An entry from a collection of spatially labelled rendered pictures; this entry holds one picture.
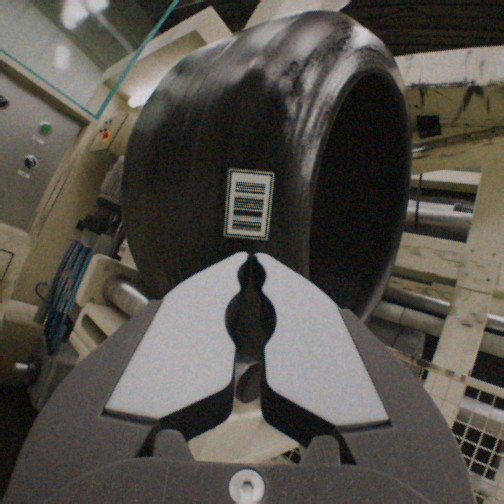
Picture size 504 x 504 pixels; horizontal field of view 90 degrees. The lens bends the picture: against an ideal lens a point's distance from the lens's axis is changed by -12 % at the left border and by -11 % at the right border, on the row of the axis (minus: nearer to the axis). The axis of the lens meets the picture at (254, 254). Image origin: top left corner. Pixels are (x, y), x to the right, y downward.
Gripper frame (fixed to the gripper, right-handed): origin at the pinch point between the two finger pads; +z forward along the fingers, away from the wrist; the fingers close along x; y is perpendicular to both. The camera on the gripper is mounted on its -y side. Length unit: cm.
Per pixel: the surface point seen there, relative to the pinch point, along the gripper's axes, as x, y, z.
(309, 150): 5.2, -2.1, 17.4
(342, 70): 8.9, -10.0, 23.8
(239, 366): -0.5, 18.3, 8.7
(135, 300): -17.4, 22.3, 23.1
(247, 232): -0.3, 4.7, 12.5
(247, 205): -0.5, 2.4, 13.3
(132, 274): -22.0, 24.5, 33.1
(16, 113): -62, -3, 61
